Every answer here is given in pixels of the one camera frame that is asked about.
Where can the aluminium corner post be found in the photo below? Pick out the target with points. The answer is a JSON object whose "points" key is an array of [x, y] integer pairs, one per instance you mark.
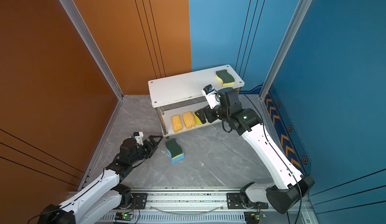
{"points": [[85, 34], [293, 27]]}

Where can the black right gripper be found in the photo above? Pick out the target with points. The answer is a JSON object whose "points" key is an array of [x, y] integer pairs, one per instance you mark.
{"points": [[210, 117]]}

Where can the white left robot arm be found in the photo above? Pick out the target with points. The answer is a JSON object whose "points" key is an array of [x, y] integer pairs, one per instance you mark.
{"points": [[106, 191]]}

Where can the blue sponge bottom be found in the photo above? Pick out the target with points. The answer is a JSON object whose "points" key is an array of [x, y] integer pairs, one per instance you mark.
{"points": [[176, 158]]}

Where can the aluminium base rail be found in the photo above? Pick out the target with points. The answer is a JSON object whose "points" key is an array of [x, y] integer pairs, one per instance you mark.
{"points": [[201, 205]]}

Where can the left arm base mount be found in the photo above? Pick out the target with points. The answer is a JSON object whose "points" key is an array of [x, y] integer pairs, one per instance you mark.
{"points": [[135, 200]]}

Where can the green circuit board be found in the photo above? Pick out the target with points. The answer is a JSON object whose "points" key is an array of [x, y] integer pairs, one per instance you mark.
{"points": [[123, 217], [253, 218]]}

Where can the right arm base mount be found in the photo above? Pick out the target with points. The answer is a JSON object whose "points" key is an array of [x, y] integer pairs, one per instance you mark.
{"points": [[241, 201]]}

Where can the left aluminium corner post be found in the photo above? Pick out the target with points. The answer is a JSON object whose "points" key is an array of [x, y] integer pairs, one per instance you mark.
{"points": [[85, 34]]}

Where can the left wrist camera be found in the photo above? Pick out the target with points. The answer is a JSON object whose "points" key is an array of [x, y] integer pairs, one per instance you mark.
{"points": [[138, 136]]}

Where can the right aluminium corner post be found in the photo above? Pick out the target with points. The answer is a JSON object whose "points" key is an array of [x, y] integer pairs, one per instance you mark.
{"points": [[293, 27]]}

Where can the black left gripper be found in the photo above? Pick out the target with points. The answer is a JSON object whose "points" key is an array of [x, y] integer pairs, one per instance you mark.
{"points": [[152, 149]]}

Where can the yellow green sponge middle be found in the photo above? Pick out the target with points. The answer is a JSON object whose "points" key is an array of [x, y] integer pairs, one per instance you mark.
{"points": [[173, 146]]}

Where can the orange cellulose sponge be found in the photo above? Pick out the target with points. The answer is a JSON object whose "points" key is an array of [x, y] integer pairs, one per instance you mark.
{"points": [[177, 124], [189, 120]]}

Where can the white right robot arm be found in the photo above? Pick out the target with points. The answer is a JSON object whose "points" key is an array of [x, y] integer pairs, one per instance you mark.
{"points": [[290, 185]]}

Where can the left green circuit board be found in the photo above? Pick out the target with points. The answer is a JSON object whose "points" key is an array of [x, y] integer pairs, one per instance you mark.
{"points": [[123, 217]]}

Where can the right green circuit board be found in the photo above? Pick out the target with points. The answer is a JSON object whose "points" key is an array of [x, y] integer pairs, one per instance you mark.
{"points": [[253, 218]]}

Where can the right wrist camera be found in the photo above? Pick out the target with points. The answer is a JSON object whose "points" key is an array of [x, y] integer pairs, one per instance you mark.
{"points": [[211, 96]]}

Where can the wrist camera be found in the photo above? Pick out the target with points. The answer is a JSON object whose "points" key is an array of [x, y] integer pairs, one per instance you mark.
{"points": [[211, 96], [138, 136]]}

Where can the white two-tier metal shelf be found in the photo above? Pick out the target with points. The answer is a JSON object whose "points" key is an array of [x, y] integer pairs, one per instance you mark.
{"points": [[175, 95]]}

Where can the green scrub sponge top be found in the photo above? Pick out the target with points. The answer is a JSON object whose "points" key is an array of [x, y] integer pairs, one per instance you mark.
{"points": [[225, 78]]}

